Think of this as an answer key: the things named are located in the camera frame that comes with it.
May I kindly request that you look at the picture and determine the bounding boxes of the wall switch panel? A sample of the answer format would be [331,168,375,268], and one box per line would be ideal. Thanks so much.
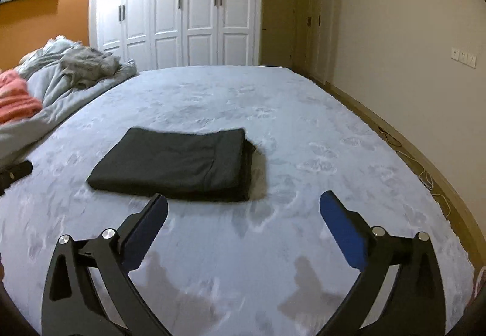
[451,48,477,69]

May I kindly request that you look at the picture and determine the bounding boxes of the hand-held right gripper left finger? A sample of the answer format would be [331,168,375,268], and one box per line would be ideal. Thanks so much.
[41,194,169,336]

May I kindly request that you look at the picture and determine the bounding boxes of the light grey duvet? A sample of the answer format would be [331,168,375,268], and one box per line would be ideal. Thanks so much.
[0,38,138,166]

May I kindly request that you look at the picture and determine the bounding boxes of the black cable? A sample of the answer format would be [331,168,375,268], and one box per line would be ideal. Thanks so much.
[379,127,404,149]

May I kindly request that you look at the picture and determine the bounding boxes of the bed with butterfly print sheet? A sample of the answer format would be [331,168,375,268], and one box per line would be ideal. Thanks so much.
[0,65,477,336]

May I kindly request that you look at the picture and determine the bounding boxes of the crumpled grey garment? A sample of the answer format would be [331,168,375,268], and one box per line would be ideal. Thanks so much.
[61,47,122,88]

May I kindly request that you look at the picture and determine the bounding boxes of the white panelled wardrobe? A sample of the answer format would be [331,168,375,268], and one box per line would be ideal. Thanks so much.
[89,0,263,71]

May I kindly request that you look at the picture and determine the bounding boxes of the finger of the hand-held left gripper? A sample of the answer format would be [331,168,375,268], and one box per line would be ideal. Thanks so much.
[0,161,34,197]

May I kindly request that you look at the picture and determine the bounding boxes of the white cable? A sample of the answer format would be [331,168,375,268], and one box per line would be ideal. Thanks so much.
[395,148,453,221]

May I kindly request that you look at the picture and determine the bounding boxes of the black pants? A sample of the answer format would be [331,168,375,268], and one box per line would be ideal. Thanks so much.
[87,127,257,203]

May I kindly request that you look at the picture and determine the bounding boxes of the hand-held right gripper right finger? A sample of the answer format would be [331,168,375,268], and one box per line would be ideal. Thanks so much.
[319,190,446,336]

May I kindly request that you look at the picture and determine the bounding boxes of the beige door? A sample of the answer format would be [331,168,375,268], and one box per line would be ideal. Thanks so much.
[292,0,335,84]

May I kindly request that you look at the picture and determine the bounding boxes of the coral pink blanket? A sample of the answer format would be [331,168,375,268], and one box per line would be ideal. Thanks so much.
[0,70,42,124]

